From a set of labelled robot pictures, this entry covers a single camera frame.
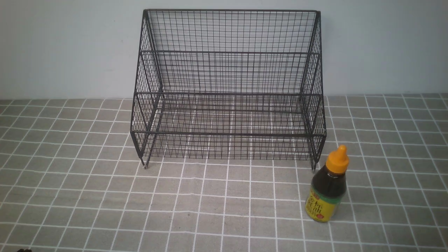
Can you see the seasoning bottle with orange cap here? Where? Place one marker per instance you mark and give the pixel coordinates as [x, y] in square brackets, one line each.
[328, 186]

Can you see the grey checkered tablecloth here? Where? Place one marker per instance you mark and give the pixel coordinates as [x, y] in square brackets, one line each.
[71, 181]

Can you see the black wire mesh rack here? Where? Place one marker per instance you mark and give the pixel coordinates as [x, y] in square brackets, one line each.
[242, 84]

